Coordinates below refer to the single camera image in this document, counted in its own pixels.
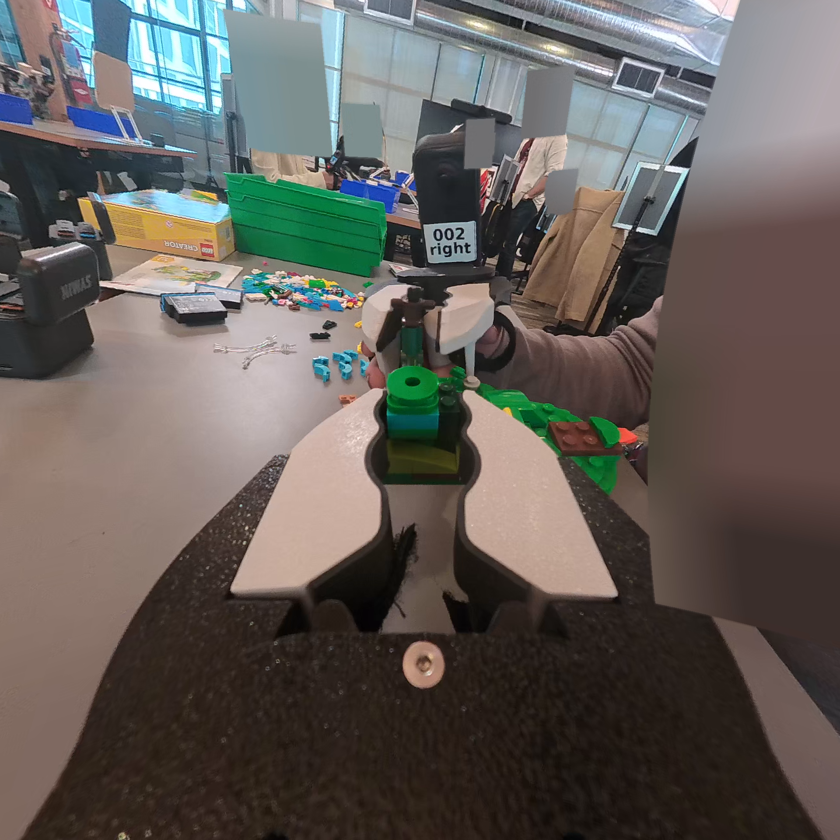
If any pile of mixed lego pieces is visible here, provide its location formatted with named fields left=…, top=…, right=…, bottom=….
left=241, top=268, right=367, bottom=312

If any group of turquoise lego pieces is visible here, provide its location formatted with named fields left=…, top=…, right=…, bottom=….
left=311, top=351, right=371, bottom=382

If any green lego model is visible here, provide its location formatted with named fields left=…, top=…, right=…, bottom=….
left=382, top=369, right=624, bottom=496

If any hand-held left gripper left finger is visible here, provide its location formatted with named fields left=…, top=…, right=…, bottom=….
left=231, top=387, right=395, bottom=601

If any lego instruction booklet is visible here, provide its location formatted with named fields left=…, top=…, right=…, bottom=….
left=100, top=255, right=245, bottom=296

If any black slim device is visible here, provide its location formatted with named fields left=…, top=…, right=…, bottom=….
left=87, top=192, right=118, bottom=245

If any brown green lego tree piece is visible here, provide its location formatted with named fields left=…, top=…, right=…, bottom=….
left=390, top=285, right=439, bottom=370

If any beige black board on stand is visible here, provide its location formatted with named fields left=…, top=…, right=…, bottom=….
left=92, top=0, right=152, bottom=142

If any black monitor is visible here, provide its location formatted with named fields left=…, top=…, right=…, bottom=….
left=416, top=98, right=513, bottom=152

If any stack of green plastic bins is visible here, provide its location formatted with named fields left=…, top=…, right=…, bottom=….
left=224, top=172, right=388, bottom=278

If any person's right hand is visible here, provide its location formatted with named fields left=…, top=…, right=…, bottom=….
left=478, top=322, right=518, bottom=376

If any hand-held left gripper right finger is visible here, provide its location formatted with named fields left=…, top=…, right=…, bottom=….
left=453, top=388, right=619, bottom=601

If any tan coat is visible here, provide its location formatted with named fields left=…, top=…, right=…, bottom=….
left=525, top=187, right=631, bottom=336

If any grey framed board on stand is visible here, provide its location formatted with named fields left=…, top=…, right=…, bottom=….
left=612, top=161, right=690, bottom=234

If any yellow lego box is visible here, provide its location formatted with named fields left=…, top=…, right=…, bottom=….
left=79, top=190, right=236, bottom=262

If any black charger case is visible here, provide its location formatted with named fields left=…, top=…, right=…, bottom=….
left=0, top=241, right=101, bottom=380

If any person's right forearm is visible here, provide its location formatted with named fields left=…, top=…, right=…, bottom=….
left=512, top=295, right=664, bottom=427

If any wooden topped desk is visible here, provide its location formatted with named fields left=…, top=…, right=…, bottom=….
left=0, top=118, right=198, bottom=217

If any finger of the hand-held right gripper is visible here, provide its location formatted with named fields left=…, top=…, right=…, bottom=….
left=361, top=287, right=414, bottom=371
left=425, top=287, right=497, bottom=380

